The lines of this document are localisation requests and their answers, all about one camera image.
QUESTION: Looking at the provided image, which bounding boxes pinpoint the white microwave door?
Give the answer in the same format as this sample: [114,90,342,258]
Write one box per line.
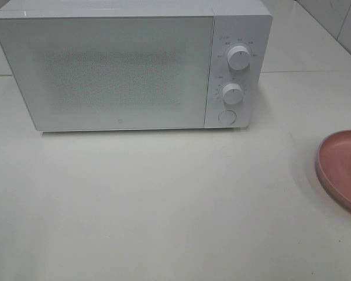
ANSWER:
[0,16,213,131]

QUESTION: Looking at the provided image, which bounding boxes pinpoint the upper white power knob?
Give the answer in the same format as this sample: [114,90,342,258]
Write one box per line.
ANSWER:
[226,44,251,71]

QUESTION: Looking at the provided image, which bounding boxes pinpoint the lower white timer knob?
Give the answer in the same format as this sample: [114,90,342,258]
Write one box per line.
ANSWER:
[221,83,243,105]

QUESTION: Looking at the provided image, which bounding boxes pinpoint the round white door button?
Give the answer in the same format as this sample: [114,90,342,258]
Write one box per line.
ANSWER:
[218,110,236,125]

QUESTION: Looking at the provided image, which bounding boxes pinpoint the white microwave oven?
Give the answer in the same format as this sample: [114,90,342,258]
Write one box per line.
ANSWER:
[0,1,273,131]

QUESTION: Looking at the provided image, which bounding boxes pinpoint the pink round plate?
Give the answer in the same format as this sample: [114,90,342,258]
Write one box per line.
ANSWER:
[315,130,351,212]

